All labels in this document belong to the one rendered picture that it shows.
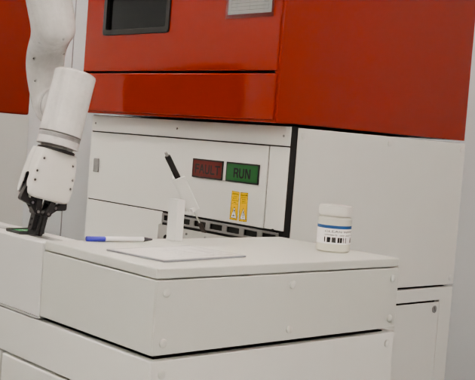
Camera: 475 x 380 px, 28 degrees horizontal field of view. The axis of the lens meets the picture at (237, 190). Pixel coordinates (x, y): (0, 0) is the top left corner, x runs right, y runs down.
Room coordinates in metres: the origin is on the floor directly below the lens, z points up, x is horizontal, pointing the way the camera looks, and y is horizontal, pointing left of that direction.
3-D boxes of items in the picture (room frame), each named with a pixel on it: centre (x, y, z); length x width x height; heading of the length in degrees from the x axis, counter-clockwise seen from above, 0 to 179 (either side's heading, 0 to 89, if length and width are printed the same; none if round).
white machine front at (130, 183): (2.48, 0.16, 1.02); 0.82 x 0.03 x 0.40; 42
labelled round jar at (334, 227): (1.95, -0.21, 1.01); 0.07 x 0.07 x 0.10
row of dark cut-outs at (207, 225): (2.34, 0.04, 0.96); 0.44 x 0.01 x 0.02; 42
